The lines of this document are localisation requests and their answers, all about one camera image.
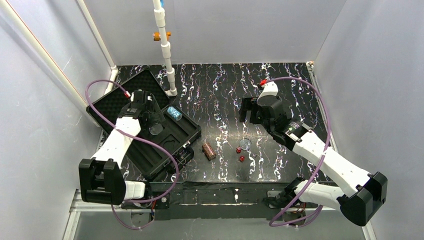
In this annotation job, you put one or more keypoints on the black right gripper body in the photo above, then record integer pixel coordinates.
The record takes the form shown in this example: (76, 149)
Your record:
(247, 110)

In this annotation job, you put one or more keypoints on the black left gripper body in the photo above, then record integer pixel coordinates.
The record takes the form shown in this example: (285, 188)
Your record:
(154, 108)

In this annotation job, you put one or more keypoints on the blue poker chip stack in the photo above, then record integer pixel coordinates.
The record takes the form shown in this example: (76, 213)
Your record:
(173, 112)

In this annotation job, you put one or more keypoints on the clear round dealer button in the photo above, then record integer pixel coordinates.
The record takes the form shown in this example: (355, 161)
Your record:
(245, 144)

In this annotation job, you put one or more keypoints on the brown poker chip stack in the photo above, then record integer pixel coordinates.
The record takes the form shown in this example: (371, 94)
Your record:
(208, 151)

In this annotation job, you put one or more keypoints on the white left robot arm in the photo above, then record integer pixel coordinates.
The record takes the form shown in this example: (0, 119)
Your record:
(100, 177)

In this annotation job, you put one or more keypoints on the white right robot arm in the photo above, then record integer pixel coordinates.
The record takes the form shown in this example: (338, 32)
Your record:
(358, 194)

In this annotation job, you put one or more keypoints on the black poker set case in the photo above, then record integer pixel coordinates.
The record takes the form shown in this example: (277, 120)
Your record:
(176, 136)

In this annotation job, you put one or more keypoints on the white corner pipe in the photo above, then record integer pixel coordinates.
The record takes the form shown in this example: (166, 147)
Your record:
(97, 35)

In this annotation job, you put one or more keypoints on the white pvc pole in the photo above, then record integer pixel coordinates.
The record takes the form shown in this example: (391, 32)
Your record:
(159, 14)

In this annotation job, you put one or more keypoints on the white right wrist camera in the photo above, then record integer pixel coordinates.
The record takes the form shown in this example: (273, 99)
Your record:
(269, 88)

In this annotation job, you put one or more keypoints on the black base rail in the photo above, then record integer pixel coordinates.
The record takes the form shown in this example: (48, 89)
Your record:
(213, 200)

